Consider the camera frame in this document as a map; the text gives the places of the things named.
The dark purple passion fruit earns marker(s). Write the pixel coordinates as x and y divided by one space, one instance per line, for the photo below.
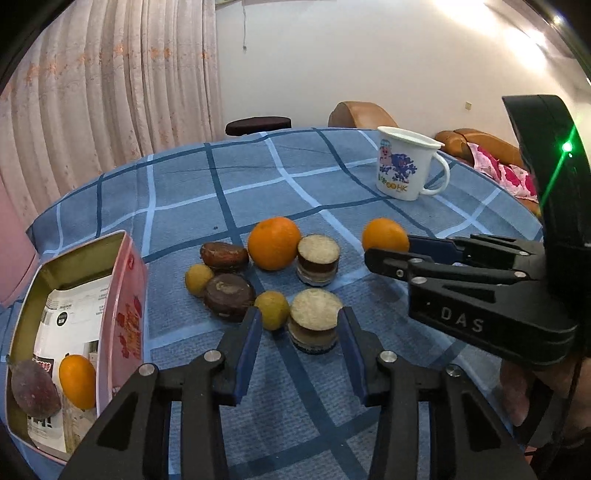
34 390

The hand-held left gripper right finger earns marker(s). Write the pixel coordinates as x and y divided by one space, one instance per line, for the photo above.
352 353

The pink floral curtain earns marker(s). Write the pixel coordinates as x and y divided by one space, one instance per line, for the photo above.
115 92

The small orange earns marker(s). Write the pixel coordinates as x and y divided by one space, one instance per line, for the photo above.
77 381
383 233

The brown chair back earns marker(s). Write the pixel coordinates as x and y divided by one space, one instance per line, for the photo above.
358 114

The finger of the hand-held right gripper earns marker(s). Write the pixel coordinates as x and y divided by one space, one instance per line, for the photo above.
392 263
434 249

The person's right hand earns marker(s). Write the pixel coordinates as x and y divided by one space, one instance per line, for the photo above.
513 392

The blue plaid tablecloth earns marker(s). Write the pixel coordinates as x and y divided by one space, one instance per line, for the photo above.
184 194

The small yellow fruit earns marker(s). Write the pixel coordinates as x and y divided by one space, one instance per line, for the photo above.
198 280
273 308

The pink floral cushion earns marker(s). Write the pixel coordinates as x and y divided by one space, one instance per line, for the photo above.
503 173

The dark brown round fruit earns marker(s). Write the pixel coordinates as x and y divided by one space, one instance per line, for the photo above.
229 296
224 255

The brown leather sofa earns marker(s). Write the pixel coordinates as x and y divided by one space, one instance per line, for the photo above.
489 143

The cut brown fruit cylinder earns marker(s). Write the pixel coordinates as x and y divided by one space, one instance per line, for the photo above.
315 314

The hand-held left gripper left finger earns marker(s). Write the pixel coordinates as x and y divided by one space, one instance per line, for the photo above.
247 353

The pink tin box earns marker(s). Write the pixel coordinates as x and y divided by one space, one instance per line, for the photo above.
125 314

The dark round stool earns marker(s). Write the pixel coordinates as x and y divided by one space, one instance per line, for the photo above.
257 125

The printed white paper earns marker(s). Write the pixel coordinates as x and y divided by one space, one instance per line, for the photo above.
69 304

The round cake rear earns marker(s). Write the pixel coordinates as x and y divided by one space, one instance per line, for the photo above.
318 258

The large orange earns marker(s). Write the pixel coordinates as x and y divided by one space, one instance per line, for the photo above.
274 243

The white printed mug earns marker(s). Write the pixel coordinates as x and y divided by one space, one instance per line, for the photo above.
399 166

